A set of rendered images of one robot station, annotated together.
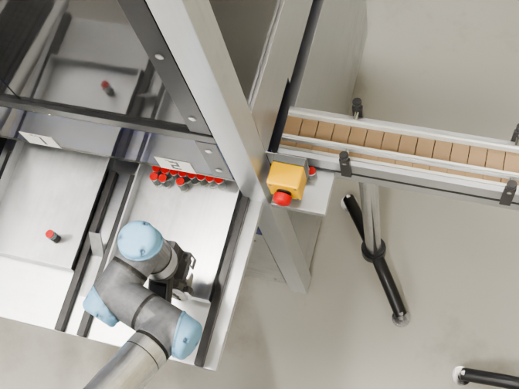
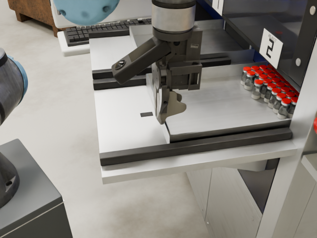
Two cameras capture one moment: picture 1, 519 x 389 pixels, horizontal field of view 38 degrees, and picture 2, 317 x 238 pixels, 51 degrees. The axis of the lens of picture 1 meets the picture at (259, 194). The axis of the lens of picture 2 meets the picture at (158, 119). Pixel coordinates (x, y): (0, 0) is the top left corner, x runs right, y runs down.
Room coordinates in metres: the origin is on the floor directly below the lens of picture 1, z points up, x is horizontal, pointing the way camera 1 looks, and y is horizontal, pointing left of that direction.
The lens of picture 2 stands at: (0.12, -0.12, 1.33)
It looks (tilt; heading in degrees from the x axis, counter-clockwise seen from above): 37 degrees down; 41
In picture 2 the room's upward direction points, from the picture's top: straight up
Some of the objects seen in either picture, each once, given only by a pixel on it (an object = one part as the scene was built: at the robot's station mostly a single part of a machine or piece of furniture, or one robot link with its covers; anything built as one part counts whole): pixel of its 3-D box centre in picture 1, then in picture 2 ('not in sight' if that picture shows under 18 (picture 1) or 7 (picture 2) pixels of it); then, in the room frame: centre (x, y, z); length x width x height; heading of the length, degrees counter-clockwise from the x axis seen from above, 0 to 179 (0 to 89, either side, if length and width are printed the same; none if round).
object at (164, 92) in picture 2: (181, 289); (162, 91); (0.53, 0.23, 1.00); 0.05 x 0.02 x 0.09; 53
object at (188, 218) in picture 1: (177, 221); (225, 98); (0.72, 0.20, 0.90); 0.34 x 0.26 x 0.04; 143
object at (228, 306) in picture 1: (106, 238); (179, 77); (0.77, 0.38, 0.87); 0.70 x 0.48 x 0.02; 53
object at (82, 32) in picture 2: not in sight; (114, 30); (0.97, 0.87, 0.82); 0.40 x 0.14 x 0.02; 150
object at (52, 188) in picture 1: (49, 194); (187, 41); (0.93, 0.47, 0.90); 0.34 x 0.26 x 0.04; 143
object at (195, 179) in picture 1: (189, 177); (267, 90); (0.81, 0.13, 0.91); 0.18 x 0.02 x 0.05; 53
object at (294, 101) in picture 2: not in sight; (276, 89); (0.83, 0.12, 0.91); 0.18 x 0.02 x 0.05; 53
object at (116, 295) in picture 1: (120, 296); not in sight; (0.49, 0.31, 1.21); 0.11 x 0.11 x 0.08; 35
